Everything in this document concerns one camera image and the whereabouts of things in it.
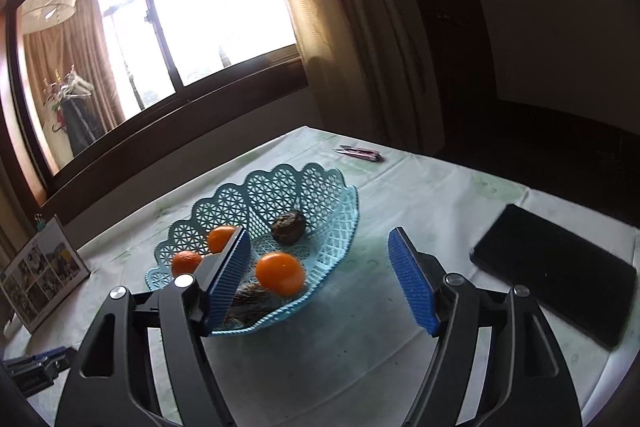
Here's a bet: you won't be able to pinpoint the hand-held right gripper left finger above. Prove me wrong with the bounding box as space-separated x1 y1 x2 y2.
54 224 252 427

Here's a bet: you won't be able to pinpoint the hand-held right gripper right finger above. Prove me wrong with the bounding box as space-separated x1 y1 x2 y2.
387 227 583 427

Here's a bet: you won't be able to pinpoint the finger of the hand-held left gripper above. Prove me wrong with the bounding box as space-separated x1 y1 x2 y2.
29 346 77 380

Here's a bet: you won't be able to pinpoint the dark brown passion fruit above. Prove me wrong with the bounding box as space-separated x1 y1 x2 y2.
224 282 281 327
271 209 307 245

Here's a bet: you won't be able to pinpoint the orange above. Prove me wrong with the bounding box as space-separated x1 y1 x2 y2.
255 251 307 298
206 225 240 254
171 250 205 278

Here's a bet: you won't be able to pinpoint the light blue lattice basket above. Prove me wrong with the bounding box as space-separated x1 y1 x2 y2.
145 162 361 337

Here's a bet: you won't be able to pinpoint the pale green printed tablecloth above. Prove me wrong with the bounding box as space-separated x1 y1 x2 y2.
0 125 640 427

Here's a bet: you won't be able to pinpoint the black tablet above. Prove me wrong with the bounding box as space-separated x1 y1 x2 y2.
469 203 638 349

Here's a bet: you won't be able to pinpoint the pink thread snips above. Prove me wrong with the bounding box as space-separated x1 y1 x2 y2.
334 145 385 164

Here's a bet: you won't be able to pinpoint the dark wooden framed window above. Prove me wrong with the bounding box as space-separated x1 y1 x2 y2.
0 0 311 210

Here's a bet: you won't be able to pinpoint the beige curtain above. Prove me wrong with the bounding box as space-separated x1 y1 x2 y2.
252 0 446 152

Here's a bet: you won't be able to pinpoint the photo collage frame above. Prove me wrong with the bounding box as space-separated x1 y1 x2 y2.
0 214 92 334

